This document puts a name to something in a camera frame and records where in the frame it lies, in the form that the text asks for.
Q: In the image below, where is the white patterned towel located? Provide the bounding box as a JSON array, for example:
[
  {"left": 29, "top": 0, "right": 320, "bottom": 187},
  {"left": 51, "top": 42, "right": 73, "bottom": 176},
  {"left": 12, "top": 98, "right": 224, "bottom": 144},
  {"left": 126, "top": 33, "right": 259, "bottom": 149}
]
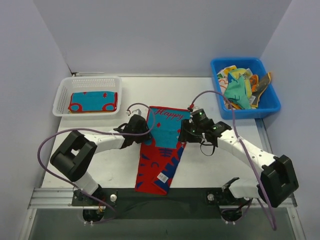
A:
[{"left": 217, "top": 65, "right": 237, "bottom": 92}]

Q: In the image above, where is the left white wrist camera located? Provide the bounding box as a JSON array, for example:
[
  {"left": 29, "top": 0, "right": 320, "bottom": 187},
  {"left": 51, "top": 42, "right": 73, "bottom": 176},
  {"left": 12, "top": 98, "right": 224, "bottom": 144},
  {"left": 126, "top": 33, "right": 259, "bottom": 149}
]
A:
[{"left": 126, "top": 108, "right": 142, "bottom": 116}]

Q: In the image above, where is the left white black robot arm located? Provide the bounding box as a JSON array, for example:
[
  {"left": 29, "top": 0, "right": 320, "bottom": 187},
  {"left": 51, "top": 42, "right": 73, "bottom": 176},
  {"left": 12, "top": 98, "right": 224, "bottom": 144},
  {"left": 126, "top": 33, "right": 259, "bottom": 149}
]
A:
[{"left": 50, "top": 114, "right": 152, "bottom": 200}]

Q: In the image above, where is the red blue tiger towel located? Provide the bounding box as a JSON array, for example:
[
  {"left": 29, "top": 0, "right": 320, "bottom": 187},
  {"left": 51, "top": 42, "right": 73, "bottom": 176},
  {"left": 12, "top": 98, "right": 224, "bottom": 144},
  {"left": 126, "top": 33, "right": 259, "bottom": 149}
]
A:
[{"left": 135, "top": 106, "right": 190, "bottom": 196}]

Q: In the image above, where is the yellow orange towel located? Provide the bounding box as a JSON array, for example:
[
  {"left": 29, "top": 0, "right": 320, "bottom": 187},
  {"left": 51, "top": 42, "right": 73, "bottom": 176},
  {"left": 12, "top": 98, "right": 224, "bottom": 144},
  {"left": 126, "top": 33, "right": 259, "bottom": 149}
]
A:
[{"left": 228, "top": 68, "right": 259, "bottom": 98}]

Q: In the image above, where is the white perforated plastic basket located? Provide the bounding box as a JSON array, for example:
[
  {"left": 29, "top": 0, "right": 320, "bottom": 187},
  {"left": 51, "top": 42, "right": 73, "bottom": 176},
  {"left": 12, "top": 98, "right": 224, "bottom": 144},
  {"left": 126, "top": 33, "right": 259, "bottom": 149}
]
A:
[{"left": 52, "top": 75, "right": 123, "bottom": 118}]

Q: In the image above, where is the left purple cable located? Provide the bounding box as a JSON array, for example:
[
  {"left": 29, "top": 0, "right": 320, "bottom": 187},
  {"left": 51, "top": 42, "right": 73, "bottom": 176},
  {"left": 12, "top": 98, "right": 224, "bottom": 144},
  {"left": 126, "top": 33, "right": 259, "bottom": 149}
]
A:
[{"left": 37, "top": 102, "right": 154, "bottom": 223}]

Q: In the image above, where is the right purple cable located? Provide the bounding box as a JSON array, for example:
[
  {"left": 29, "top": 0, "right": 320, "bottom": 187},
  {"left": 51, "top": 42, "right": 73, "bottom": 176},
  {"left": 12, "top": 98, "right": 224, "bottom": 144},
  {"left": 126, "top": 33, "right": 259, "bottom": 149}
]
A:
[{"left": 188, "top": 90, "right": 277, "bottom": 231}]

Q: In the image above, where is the purple cable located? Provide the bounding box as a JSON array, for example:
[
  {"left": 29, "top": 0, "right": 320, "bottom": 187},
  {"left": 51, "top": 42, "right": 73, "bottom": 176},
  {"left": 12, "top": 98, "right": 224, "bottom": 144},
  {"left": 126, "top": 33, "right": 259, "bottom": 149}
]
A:
[
  {"left": 37, "top": 102, "right": 154, "bottom": 223},
  {"left": 188, "top": 90, "right": 277, "bottom": 231}
]

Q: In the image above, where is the green teal crumpled towel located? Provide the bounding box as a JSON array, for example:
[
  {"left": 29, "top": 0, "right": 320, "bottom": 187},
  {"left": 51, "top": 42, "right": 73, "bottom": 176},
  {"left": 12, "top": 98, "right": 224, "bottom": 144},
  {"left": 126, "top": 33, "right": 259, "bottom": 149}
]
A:
[{"left": 224, "top": 74, "right": 252, "bottom": 110}]

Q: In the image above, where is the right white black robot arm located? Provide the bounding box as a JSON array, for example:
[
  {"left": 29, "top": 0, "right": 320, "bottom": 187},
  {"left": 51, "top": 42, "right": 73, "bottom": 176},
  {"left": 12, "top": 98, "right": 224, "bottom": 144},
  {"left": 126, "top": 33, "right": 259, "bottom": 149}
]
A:
[{"left": 178, "top": 108, "right": 299, "bottom": 208}]

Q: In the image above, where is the folded blue red towel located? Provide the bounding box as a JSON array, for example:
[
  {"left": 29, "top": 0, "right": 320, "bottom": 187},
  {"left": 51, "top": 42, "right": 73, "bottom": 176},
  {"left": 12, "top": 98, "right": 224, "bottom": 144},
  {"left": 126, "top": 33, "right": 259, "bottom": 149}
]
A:
[{"left": 67, "top": 91, "right": 119, "bottom": 114}]

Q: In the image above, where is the grey orange-edged towel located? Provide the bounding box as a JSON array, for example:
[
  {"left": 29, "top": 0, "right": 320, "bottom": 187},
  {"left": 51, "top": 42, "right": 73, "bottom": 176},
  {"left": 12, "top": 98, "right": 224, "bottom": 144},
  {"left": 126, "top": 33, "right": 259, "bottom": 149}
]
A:
[{"left": 249, "top": 72, "right": 272, "bottom": 109}]

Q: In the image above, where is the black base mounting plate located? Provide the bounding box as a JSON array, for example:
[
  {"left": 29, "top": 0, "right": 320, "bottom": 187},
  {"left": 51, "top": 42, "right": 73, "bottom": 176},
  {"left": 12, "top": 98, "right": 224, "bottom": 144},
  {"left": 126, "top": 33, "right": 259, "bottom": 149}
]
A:
[{"left": 71, "top": 187, "right": 249, "bottom": 220}]

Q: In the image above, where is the blue plastic bin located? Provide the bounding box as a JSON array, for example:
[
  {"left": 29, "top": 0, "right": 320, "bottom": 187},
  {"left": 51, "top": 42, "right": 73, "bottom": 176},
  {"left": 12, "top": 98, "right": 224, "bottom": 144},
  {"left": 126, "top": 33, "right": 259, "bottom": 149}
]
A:
[{"left": 210, "top": 57, "right": 281, "bottom": 120}]

